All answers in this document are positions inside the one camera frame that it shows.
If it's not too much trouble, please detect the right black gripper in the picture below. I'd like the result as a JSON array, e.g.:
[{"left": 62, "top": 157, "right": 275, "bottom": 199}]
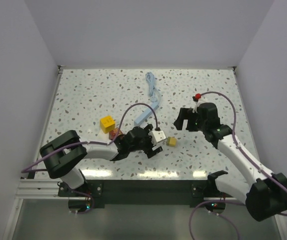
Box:
[{"left": 173, "top": 107, "right": 207, "bottom": 133}]

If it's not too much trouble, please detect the small yellow plug adapter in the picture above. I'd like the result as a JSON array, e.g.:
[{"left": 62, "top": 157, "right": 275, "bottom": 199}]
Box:
[{"left": 166, "top": 136, "right": 177, "bottom": 147}]

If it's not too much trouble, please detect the light blue power strip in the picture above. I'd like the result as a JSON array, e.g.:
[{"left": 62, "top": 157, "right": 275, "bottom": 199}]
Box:
[{"left": 134, "top": 101, "right": 159, "bottom": 126}]

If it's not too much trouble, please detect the red square plug adapter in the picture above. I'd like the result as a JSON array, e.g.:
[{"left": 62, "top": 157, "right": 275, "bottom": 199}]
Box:
[{"left": 108, "top": 127, "right": 123, "bottom": 140}]

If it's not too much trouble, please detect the yellow cube socket adapter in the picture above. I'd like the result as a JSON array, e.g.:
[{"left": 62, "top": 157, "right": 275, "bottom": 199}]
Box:
[{"left": 99, "top": 115, "right": 116, "bottom": 134}]

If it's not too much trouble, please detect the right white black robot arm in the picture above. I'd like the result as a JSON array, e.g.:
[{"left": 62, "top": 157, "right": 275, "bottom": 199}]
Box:
[{"left": 174, "top": 102, "right": 287, "bottom": 222}]

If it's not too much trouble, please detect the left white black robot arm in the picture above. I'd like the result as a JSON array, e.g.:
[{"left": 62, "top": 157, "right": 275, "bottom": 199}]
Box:
[{"left": 39, "top": 124, "right": 167, "bottom": 196}]

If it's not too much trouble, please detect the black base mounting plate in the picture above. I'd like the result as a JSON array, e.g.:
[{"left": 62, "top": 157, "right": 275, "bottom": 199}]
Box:
[{"left": 57, "top": 179, "right": 236, "bottom": 210}]

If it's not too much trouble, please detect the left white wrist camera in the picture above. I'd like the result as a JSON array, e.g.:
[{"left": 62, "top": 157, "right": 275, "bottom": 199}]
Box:
[{"left": 148, "top": 130, "right": 167, "bottom": 145}]

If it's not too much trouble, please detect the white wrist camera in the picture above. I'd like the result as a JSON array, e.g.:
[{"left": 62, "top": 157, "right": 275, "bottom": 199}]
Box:
[
  {"left": 148, "top": 130, "right": 167, "bottom": 145},
  {"left": 192, "top": 93, "right": 202, "bottom": 113}
]

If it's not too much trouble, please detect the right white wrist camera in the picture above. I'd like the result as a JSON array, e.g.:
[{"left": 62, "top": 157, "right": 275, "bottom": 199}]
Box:
[{"left": 192, "top": 93, "right": 202, "bottom": 113}]

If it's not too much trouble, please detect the aluminium table frame rail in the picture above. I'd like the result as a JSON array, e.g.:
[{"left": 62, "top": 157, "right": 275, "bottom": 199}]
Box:
[{"left": 14, "top": 178, "right": 62, "bottom": 200}]

